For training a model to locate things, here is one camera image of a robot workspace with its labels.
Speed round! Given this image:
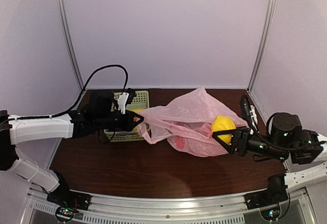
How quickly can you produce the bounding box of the yellow lemon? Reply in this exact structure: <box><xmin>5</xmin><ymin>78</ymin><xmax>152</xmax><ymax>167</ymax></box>
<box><xmin>212</xmin><ymin>115</ymin><xmax>236</xmax><ymax>144</ymax></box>

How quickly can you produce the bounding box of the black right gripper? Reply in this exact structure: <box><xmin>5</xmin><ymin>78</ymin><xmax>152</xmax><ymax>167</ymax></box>
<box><xmin>212</xmin><ymin>126</ymin><xmax>288</xmax><ymax>162</ymax></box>

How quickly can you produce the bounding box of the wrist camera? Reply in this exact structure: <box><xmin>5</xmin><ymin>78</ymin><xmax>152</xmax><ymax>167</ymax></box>
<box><xmin>240</xmin><ymin>95</ymin><xmax>257</xmax><ymax>132</ymax></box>
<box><xmin>111</xmin><ymin>88</ymin><xmax>136</xmax><ymax>114</ymax></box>

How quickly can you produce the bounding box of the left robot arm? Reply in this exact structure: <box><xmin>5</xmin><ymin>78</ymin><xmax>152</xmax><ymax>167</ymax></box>
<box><xmin>1</xmin><ymin>91</ymin><xmax>144</xmax><ymax>206</ymax></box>

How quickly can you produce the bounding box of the right circuit board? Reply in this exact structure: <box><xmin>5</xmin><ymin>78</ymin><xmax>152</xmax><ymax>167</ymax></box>
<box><xmin>260</xmin><ymin>206</ymin><xmax>281</xmax><ymax>221</ymax></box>

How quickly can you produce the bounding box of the green perforated plastic basket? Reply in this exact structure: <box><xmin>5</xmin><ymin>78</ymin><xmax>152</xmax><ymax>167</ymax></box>
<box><xmin>104</xmin><ymin>90</ymin><xmax>150</xmax><ymax>142</ymax></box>

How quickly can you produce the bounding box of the aluminium frame post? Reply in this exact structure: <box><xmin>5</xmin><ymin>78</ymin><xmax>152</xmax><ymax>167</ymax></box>
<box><xmin>247</xmin><ymin>0</ymin><xmax>277</xmax><ymax>93</ymax></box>
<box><xmin>57</xmin><ymin>0</ymin><xmax>84</xmax><ymax>90</ymax></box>

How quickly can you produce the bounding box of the circuit board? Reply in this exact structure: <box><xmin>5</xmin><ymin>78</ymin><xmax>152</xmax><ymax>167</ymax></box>
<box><xmin>260</xmin><ymin>206</ymin><xmax>281</xmax><ymax>221</ymax></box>
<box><xmin>55</xmin><ymin>207</ymin><xmax>78</xmax><ymax>222</ymax></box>

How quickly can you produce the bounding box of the left aluminium frame post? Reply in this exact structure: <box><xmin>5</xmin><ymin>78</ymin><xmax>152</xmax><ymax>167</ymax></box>
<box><xmin>57</xmin><ymin>0</ymin><xmax>84</xmax><ymax>90</ymax></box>

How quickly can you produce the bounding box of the right aluminium frame post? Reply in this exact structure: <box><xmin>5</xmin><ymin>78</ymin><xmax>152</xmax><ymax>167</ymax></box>
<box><xmin>247</xmin><ymin>0</ymin><xmax>277</xmax><ymax>93</ymax></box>

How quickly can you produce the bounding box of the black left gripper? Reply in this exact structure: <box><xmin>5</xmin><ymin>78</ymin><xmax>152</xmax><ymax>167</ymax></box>
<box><xmin>95</xmin><ymin>109</ymin><xmax>143</xmax><ymax>132</ymax></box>

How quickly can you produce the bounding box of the pink plastic bag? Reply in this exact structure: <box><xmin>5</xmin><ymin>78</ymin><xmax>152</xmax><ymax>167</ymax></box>
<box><xmin>137</xmin><ymin>87</ymin><xmax>247</xmax><ymax>157</ymax></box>

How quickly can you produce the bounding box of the front aluminium rail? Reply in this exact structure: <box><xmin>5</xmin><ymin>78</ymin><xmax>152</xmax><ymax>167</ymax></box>
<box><xmin>25</xmin><ymin>183</ymin><xmax>307</xmax><ymax>224</ymax></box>

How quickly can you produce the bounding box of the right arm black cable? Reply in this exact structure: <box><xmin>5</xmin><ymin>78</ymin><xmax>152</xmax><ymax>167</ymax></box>
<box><xmin>240</xmin><ymin>95</ymin><xmax>320</xmax><ymax>163</ymax></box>

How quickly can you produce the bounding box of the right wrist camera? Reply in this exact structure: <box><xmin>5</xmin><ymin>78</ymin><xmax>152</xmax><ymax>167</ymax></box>
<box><xmin>240</xmin><ymin>95</ymin><xmax>257</xmax><ymax>132</ymax></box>

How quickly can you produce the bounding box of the left circuit board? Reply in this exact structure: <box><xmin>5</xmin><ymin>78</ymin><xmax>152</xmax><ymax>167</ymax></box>
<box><xmin>55</xmin><ymin>207</ymin><xmax>78</xmax><ymax>222</ymax></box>

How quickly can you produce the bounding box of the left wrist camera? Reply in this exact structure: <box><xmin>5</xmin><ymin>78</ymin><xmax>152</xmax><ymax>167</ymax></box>
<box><xmin>111</xmin><ymin>88</ymin><xmax>136</xmax><ymax>114</ymax></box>

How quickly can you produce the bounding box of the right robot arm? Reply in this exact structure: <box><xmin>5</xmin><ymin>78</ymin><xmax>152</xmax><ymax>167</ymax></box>
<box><xmin>212</xmin><ymin>113</ymin><xmax>326</xmax><ymax>205</ymax></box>

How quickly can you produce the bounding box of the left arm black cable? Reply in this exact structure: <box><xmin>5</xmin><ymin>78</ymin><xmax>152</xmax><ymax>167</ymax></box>
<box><xmin>15</xmin><ymin>65</ymin><xmax>129</xmax><ymax>120</ymax></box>

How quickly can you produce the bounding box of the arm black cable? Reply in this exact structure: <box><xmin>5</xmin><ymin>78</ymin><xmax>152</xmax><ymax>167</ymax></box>
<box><xmin>15</xmin><ymin>65</ymin><xmax>129</xmax><ymax>120</ymax></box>
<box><xmin>240</xmin><ymin>95</ymin><xmax>320</xmax><ymax>163</ymax></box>

